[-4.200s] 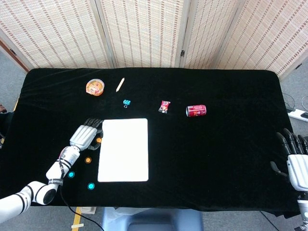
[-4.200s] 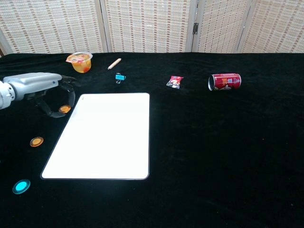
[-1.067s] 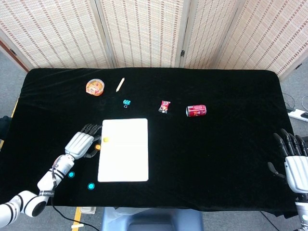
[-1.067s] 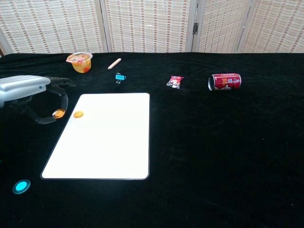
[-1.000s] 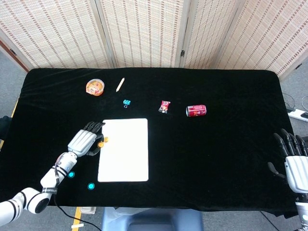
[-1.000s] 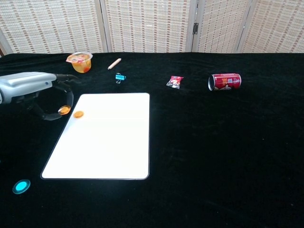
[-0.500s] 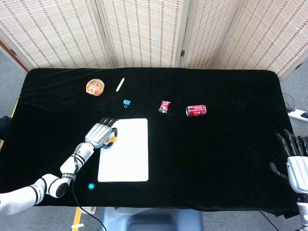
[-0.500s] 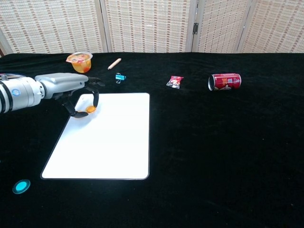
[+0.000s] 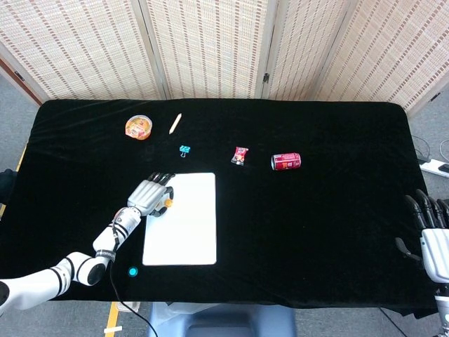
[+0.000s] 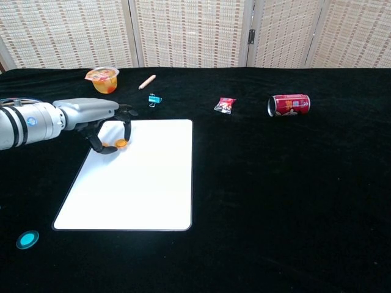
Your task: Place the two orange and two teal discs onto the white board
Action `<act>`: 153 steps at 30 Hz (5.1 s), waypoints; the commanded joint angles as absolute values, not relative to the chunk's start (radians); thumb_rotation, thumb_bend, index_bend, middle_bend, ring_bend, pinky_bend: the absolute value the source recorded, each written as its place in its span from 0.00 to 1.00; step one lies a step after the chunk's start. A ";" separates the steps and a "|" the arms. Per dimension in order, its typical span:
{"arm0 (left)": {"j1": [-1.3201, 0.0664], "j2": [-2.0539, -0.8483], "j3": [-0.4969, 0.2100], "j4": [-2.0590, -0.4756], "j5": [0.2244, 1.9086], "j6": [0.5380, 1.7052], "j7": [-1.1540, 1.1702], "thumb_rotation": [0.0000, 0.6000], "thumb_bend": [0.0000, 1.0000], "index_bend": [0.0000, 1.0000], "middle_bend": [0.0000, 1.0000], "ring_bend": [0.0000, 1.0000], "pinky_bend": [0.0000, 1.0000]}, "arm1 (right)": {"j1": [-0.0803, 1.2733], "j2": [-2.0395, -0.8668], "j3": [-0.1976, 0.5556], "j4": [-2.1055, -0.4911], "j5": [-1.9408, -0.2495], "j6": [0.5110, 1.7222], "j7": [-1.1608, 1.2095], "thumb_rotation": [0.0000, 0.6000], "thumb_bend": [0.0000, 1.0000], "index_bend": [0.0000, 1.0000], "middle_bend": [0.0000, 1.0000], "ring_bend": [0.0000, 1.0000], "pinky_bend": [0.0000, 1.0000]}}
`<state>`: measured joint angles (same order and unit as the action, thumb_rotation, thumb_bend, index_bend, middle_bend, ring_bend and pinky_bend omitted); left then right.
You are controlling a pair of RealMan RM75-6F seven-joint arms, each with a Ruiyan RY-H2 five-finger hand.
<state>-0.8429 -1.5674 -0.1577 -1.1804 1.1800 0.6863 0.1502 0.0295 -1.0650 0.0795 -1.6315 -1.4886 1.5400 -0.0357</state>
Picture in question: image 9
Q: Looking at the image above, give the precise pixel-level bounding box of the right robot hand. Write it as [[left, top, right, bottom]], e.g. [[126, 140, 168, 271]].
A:
[[395, 188, 449, 284]]

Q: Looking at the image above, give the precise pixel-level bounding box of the red snack packet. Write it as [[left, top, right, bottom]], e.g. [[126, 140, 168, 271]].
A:
[[230, 146, 250, 166]]

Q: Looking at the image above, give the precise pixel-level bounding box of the black floor cable loop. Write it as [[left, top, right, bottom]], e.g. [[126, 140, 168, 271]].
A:
[[410, 135, 433, 163]]

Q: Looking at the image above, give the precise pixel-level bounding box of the yellow floor tape line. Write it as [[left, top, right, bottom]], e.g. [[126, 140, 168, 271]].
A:
[[105, 302, 120, 337]]

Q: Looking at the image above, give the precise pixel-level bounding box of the black bulky object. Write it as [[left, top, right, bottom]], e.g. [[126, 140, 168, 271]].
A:
[[0, 167, 18, 206]]

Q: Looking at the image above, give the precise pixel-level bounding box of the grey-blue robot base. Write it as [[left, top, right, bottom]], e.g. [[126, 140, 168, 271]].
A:
[[146, 302, 297, 337]]

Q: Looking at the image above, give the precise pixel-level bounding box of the orange jelly cup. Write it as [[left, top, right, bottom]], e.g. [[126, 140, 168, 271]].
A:
[[124, 114, 154, 142]]

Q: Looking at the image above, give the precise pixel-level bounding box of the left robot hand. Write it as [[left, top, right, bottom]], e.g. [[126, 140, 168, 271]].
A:
[[126, 171, 175, 217]]

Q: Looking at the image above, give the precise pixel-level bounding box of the bamboo screen panel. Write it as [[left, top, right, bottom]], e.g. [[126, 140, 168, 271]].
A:
[[261, 0, 355, 102], [314, 0, 449, 117], [0, 0, 168, 105], [138, 0, 278, 100]]

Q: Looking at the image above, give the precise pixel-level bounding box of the white power strip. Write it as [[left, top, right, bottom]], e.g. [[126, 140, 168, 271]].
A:
[[420, 158, 449, 178]]

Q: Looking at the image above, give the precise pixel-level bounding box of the black velvet tablecloth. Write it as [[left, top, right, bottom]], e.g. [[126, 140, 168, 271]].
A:
[[0, 98, 439, 319]]

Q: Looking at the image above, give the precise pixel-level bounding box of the red soda can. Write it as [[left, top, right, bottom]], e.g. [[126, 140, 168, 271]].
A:
[[271, 152, 302, 171]]

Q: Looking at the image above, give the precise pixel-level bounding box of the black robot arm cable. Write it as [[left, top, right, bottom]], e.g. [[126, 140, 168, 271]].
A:
[[109, 224, 159, 337]]

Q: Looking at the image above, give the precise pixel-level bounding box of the wooden pencil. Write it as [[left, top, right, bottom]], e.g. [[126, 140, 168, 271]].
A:
[[168, 112, 183, 135]]

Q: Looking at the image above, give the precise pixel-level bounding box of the white magnetic board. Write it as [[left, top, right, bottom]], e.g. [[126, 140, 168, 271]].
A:
[[141, 172, 217, 267]]

